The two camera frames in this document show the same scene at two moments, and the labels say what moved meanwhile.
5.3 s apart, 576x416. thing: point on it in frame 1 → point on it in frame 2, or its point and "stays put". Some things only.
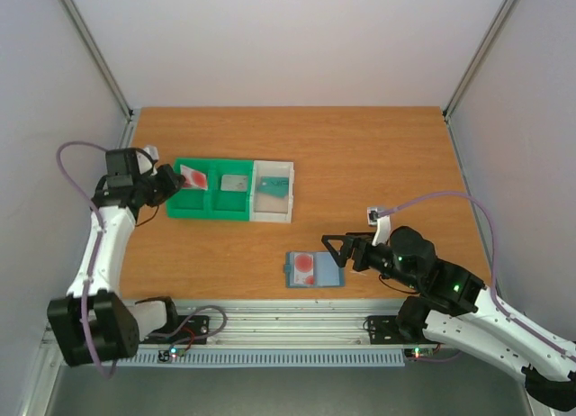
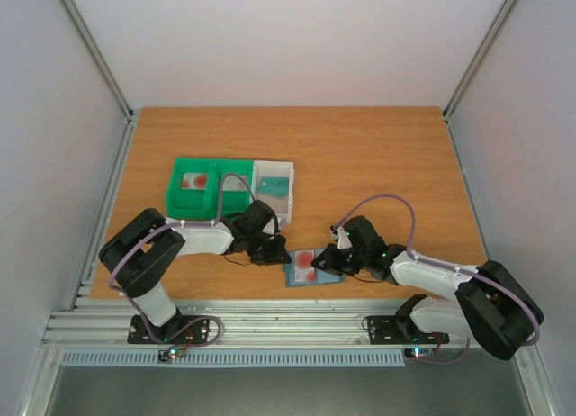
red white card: (303, 268) stays put
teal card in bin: (274, 185) stays put
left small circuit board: (164, 356) stays put
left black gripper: (173, 184) → (277, 254)
